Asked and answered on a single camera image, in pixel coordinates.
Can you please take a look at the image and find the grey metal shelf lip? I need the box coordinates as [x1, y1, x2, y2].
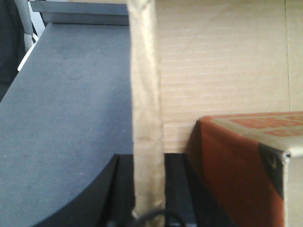
[30, 0, 129, 26]

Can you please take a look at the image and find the orange printed carton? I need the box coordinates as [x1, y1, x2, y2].
[187, 111, 303, 227]

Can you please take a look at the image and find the black gripper housing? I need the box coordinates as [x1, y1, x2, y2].
[37, 154, 235, 227]

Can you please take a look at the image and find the large brown cardboard box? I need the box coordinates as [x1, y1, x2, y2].
[127, 0, 303, 213]

